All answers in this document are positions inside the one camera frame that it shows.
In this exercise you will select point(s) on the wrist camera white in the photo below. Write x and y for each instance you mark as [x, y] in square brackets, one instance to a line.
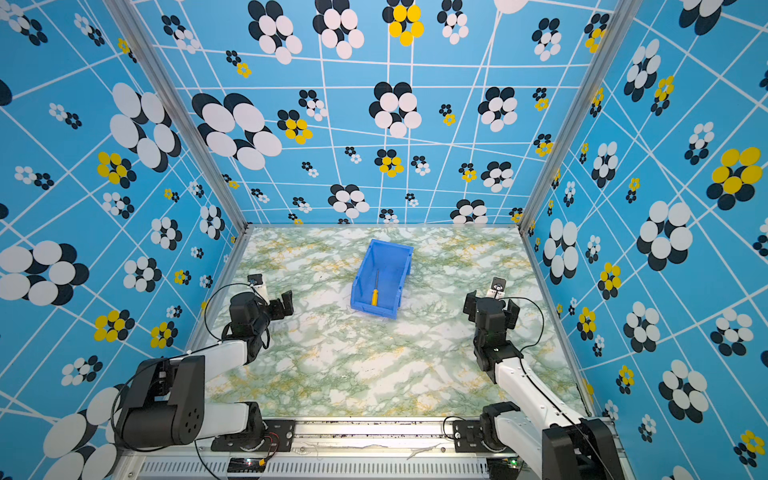
[496, 289]
[257, 285]

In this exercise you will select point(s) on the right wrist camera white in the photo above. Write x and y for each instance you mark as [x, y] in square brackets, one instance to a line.
[496, 289]

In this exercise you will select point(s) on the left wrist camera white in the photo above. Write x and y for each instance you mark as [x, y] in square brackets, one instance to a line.
[257, 285]

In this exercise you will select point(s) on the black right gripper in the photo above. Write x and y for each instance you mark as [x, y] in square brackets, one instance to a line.
[474, 305]

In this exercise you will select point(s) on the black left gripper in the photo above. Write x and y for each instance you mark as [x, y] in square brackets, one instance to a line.
[276, 313]

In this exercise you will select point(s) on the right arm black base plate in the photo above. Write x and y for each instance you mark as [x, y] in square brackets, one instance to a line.
[468, 437]

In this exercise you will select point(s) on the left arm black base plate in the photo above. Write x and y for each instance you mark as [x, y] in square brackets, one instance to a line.
[273, 435]

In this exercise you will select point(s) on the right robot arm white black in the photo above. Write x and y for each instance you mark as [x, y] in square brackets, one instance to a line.
[553, 439]

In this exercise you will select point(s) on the aluminium front frame rail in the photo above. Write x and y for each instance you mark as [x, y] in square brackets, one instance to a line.
[334, 448]

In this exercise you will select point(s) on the yellow handled screwdriver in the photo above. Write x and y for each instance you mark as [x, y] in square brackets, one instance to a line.
[375, 293]

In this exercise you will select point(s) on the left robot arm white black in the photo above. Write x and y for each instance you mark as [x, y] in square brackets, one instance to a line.
[165, 403]

